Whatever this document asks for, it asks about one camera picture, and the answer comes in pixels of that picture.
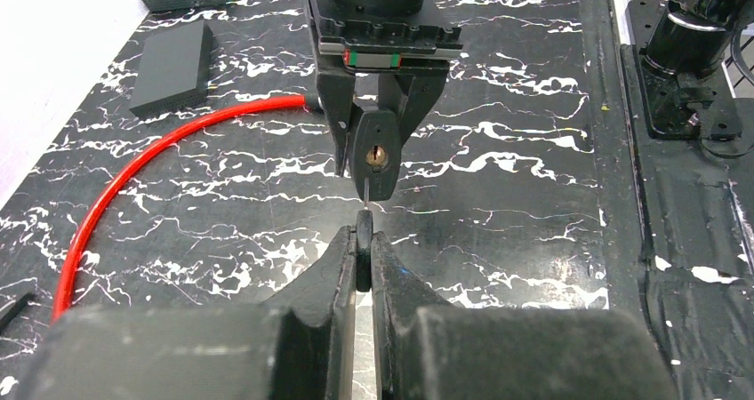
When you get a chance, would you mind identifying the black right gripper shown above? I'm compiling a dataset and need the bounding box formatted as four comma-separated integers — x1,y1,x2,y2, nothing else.
306,0,463,177

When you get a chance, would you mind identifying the flat black plate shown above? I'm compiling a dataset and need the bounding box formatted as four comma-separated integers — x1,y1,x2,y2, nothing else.
129,20,214,117

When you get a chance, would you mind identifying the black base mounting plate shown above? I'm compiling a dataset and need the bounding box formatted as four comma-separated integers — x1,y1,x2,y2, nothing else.
577,0,754,400

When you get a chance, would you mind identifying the black padlock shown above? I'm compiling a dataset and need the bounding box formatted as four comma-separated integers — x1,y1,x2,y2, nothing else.
346,106,403,202

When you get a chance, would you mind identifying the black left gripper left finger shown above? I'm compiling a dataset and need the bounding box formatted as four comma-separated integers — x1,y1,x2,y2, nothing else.
16,227,356,399

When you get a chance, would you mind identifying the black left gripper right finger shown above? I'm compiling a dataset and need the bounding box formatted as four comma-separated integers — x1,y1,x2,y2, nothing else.
371,233,678,399

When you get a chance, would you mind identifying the red cable lock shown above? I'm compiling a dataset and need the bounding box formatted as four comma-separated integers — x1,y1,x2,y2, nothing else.
50,93,325,324

